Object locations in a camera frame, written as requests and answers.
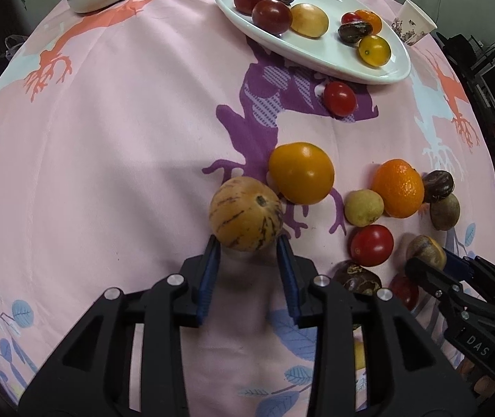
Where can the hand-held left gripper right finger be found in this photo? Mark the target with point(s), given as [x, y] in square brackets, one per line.
[288, 278]

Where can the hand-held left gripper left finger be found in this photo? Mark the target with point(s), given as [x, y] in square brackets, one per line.
[210, 278]

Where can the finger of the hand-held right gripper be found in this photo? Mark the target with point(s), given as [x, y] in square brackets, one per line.
[458, 263]
[425, 273]

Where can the brown passion fruit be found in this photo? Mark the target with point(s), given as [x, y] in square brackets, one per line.
[445, 211]
[426, 249]

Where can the red cherry tomato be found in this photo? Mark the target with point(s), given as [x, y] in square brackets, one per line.
[340, 98]
[350, 17]
[403, 291]
[372, 245]

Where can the striped pepino melon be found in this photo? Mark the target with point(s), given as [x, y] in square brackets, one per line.
[246, 213]

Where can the orange mandarin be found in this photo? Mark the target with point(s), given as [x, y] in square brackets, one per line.
[372, 19]
[398, 188]

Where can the small yellow-green longan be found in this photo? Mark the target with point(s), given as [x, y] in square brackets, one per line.
[363, 207]
[359, 354]

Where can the orange tomato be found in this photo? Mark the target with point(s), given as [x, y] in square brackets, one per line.
[301, 173]

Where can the yellow-green tomato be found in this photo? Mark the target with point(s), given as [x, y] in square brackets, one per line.
[374, 51]

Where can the white oval plate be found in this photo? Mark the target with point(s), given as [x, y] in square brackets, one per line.
[312, 50]

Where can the yellow potato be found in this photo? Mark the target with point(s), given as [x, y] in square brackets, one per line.
[309, 19]

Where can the pink printed tablecloth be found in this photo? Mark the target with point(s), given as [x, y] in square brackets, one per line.
[121, 139]

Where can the printed paper cup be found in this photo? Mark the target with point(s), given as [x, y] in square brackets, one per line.
[412, 24]

